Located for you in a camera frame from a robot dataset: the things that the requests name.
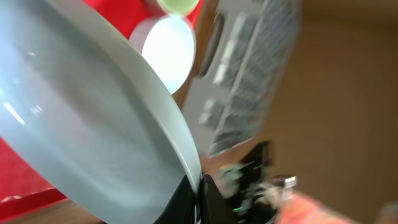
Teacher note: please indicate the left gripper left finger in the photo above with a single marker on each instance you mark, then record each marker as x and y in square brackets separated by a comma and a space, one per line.
[181, 207]

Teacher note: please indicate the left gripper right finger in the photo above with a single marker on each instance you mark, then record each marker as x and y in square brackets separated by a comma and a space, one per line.
[213, 207]

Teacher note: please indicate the light blue plate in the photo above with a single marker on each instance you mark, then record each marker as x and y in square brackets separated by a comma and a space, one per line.
[77, 109]

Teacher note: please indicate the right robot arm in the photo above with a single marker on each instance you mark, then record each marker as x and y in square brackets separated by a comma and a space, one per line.
[244, 185]

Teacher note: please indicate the grey dishwasher rack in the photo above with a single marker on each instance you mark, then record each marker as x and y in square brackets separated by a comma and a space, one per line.
[248, 52]

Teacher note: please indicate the red serving tray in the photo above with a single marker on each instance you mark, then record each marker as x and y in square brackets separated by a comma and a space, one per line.
[18, 186]

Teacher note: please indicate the light blue bowl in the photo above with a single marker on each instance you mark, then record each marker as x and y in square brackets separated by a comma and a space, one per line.
[168, 44]

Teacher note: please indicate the green saucer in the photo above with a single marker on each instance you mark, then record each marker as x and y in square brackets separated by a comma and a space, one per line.
[177, 7]

